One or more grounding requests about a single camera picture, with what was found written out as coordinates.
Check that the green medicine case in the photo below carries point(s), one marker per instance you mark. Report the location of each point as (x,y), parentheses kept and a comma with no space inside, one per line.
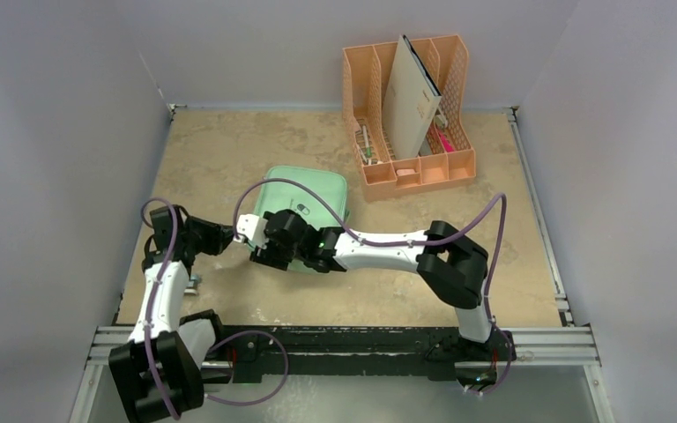
(319,197)

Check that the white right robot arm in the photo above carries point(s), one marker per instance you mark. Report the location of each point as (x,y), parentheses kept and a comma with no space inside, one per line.
(453,266)

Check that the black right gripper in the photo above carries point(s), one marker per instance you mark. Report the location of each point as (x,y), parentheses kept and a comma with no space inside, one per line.
(270,251)

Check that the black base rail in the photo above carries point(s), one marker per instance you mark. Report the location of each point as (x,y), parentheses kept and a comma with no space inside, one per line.
(436,353)

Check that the pink item in organizer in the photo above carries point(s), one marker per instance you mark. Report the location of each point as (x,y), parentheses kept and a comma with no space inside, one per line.
(444,141)

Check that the beige folder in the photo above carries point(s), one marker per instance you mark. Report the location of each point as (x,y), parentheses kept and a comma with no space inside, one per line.
(412,96)

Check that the blue white stapler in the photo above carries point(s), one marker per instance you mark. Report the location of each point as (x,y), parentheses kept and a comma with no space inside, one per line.
(192,287)

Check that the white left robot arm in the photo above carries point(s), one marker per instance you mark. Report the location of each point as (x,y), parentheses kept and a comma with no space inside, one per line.
(157,372)

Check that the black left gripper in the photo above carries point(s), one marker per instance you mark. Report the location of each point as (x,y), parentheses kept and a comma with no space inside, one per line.
(216,233)

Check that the peach desk file organizer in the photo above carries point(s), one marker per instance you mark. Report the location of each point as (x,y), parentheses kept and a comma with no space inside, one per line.
(365,73)

